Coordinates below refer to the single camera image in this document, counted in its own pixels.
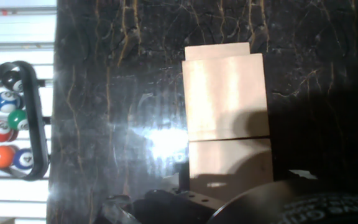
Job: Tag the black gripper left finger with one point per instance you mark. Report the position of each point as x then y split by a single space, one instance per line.
182 208

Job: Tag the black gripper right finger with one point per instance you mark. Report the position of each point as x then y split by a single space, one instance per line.
303 174

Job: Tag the large wooden cube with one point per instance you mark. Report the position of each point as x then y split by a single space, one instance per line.
228 165
216 51
225 96

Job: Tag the dark marble pattern mat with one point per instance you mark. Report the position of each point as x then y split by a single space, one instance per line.
120 93

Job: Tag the blue billiard ball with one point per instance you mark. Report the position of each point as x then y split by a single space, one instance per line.
23 158
8 102

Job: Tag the black triangle ball rack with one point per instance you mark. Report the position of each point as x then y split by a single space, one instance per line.
36 124

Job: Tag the green billiard ball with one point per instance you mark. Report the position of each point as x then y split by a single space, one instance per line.
18 119

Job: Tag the orange billiard ball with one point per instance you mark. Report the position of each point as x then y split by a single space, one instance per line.
2 156

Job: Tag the black billiard ball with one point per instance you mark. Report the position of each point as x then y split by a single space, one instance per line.
12 81

